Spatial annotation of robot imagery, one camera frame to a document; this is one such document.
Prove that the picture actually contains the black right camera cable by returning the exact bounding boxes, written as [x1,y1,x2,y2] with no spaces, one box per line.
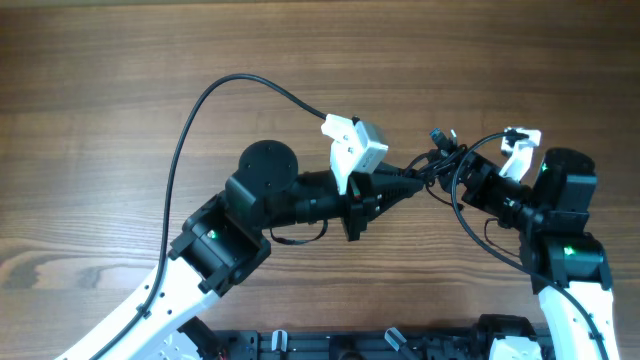
[450,130,611,360]

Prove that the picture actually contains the black usb cables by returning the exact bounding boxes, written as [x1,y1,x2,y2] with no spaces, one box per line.
[402,127,474,211]

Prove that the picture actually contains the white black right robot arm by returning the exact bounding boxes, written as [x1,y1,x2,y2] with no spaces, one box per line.
[455,148,619,359]

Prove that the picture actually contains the black left camera cable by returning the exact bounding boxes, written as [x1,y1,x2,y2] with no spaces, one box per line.
[89,73,329,360]

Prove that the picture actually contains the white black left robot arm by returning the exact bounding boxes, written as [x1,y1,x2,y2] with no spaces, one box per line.
[62,140,424,359]

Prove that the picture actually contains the black camera cable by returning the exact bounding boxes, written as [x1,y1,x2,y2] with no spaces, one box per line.
[450,130,611,360]
[89,73,329,360]

